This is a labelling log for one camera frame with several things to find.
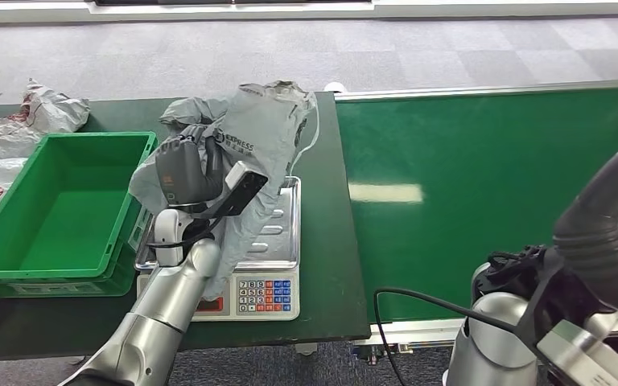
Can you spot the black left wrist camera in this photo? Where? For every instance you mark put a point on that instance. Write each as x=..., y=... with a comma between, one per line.
x=245, y=194

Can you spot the white table foot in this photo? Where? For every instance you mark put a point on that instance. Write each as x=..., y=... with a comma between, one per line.
x=306, y=349

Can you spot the grey express mailer package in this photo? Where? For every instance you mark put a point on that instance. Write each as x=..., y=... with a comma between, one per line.
x=266, y=122

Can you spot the green plastic crate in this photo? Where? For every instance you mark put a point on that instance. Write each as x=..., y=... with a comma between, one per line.
x=64, y=224

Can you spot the steel scale tray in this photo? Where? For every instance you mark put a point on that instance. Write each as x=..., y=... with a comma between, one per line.
x=285, y=229

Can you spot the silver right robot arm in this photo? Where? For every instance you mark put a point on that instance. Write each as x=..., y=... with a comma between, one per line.
x=495, y=341

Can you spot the green conveyor belt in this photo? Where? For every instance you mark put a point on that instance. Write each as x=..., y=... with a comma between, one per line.
x=474, y=133

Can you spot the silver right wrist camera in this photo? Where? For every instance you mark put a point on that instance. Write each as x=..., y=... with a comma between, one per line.
x=581, y=351

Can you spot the crumpled grey mailer bag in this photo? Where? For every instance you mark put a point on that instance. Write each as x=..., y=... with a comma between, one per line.
x=56, y=112

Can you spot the white electronic scale body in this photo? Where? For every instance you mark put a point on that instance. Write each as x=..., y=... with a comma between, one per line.
x=266, y=298

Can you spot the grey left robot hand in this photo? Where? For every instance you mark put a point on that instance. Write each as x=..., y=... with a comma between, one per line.
x=181, y=170

